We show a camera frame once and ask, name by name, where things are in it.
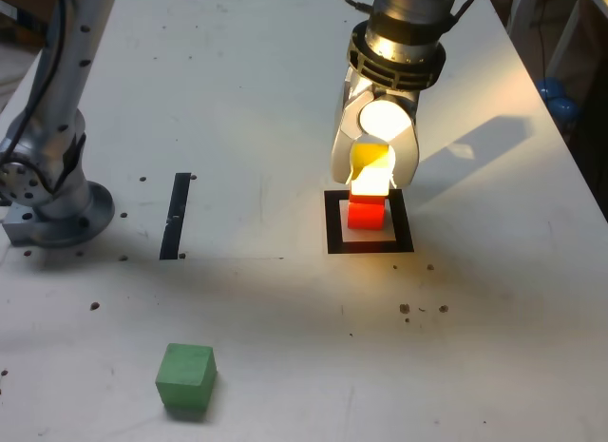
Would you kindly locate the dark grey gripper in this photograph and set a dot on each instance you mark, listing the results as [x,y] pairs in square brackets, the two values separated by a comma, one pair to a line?
[408,99]

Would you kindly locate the yellow cube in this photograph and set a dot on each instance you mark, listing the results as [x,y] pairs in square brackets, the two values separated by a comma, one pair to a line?
[368,154]

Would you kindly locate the red cube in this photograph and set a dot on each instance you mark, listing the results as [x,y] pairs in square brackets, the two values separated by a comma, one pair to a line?
[366,216]

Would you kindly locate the green cube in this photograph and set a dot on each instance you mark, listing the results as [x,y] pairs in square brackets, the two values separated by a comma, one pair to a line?
[185,375]

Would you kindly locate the black tape square outline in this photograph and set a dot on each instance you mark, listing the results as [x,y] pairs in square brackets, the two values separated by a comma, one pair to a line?
[332,223]

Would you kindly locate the blue balloon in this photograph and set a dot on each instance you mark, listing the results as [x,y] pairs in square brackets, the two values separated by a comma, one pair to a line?
[563,111]
[550,88]

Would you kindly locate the white metal stand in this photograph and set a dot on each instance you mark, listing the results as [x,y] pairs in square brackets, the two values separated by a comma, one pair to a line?
[520,14]

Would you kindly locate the black tape strip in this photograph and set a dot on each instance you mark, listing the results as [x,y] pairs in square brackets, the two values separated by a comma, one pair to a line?
[175,214]

